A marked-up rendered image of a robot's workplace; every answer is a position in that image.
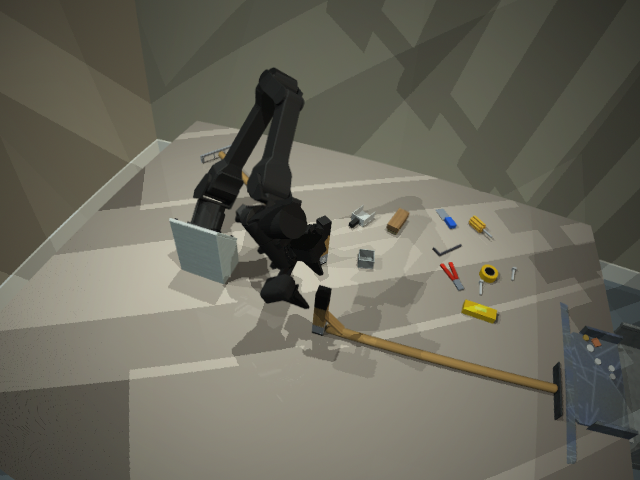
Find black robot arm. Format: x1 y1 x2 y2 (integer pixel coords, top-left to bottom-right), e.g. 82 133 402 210
187 68 328 263

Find yellow ribbed screwdriver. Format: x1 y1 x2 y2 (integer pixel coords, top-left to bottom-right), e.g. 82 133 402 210
469 215 492 237

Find long wooden scraper with black blade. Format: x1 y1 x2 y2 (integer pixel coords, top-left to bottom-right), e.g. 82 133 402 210
312 285 563 420

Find red-handled pliers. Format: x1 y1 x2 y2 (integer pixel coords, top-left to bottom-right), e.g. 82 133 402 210
440 262 464 291

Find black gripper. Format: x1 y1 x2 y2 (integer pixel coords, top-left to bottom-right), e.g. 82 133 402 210
257 239 324 309

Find long wooden-handled rake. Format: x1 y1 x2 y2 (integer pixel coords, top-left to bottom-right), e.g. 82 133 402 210
200 145 332 265

